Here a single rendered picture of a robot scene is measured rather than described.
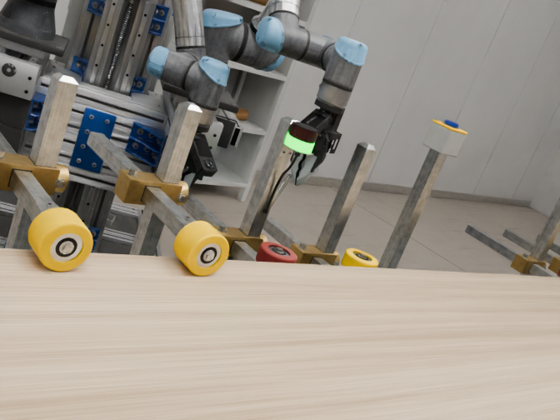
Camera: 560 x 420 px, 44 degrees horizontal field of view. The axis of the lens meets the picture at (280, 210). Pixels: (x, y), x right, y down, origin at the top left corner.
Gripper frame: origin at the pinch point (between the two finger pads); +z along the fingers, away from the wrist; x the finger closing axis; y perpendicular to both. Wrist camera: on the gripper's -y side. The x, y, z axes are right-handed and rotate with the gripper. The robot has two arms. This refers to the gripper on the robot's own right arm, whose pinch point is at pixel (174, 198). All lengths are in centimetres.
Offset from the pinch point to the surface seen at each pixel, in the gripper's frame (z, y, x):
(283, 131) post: -29.6, -26.8, -2.1
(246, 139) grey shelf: 47, 231, -197
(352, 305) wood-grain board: -9, -61, -4
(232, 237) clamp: -5.0, -28.9, 2.2
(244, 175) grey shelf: 69, 220, -198
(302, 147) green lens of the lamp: -28.8, -33.6, -2.7
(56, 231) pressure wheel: -15, -52, 52
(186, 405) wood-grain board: -9, -83, 45
